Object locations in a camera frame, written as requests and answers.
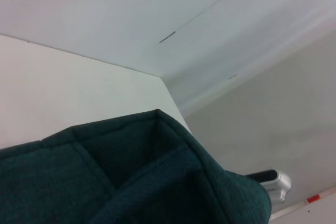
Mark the dark teal insulated lunch bag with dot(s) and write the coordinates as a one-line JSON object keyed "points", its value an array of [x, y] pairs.
{"points": [[78, 182]]}

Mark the red tape piece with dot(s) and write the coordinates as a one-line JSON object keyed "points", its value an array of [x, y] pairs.
{"points": [[313, 198]]}

